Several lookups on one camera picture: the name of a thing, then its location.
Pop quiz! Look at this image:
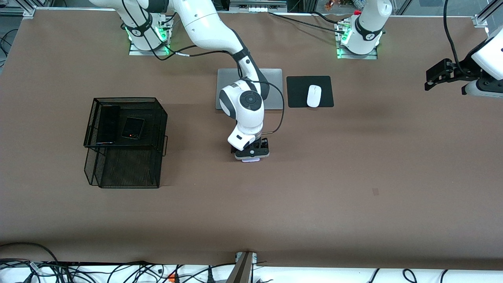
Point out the black flip phone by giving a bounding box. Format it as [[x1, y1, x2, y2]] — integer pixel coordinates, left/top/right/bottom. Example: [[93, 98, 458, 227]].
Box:
[[121, 116, 145, 140]]

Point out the long black smartphone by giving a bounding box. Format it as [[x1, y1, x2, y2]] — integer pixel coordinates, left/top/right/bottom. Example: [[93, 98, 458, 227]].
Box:
[[96, 105, 121, 145]]

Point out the black mouse pad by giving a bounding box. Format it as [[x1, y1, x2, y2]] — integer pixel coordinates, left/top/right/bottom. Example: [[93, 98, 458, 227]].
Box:
[[286, 75, 335, 108]]

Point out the white computer mouse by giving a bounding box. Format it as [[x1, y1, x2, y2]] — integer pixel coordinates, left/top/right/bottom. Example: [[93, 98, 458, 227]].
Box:
[[307, 85, 322, 108]]

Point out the grey closed laptop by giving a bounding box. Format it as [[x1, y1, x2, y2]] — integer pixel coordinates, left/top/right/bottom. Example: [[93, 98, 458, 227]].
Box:
[[215, 68, 284, 111]]

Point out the black mesh two-tier tray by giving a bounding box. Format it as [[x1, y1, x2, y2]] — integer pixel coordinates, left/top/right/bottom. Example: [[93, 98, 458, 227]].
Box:
[[83, 97, 169, 189]]

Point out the grey socket strip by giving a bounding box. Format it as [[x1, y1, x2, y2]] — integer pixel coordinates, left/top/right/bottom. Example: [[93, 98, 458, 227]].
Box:
[[230, 0, 287, 12]]

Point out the aluminium frame profile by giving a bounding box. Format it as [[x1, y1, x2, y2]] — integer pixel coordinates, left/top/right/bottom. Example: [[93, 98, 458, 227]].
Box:
[[474, 0, 503, 28], [0, 4, 37, 19]]

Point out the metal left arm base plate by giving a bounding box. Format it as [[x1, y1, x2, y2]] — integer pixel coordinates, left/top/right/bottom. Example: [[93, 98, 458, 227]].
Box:
[[337, 43, 378, 60]]

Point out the grey metal camera mount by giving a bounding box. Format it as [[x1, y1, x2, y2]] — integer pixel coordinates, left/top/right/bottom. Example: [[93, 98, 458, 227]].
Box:
[[226, 252, 258, 283]]

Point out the black cable across table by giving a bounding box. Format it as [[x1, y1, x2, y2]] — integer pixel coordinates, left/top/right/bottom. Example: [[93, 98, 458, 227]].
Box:
[[268, 12, 346, 34]]

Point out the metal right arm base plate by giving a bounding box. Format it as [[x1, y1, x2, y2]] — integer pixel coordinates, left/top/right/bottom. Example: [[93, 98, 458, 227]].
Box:
[[129, 39, 171, 56]]

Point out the thick black cable arc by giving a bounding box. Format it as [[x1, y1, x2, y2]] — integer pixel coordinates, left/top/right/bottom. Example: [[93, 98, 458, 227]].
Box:
[[0, 242, 59, 264]]

